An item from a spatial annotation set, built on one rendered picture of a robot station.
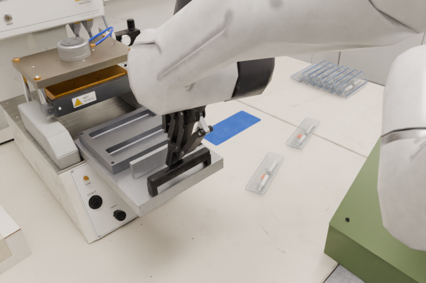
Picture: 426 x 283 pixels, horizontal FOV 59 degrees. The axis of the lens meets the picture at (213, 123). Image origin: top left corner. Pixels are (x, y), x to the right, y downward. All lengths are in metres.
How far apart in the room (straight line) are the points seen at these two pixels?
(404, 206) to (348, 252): 0.45
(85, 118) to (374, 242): 0.79
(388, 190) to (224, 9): 0.29
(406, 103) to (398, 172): 0.08
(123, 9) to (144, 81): 1.27
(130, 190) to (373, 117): 0.98
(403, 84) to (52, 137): 0.73
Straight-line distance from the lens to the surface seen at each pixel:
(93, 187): 0.97
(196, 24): 0.33
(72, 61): 1.02
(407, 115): 0.49
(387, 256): 0.85
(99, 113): 1.13
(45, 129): 0.97
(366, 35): 0.27
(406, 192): 0.47
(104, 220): 0.99
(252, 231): 0.98
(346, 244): 0.89
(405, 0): 0.25
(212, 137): 1.28
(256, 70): 0.45
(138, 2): 1.71
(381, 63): 3.25
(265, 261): 0.92
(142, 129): 0.90
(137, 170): 0.79
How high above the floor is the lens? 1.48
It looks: 32 degrees down
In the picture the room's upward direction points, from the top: 2 degrees counter-clockwise
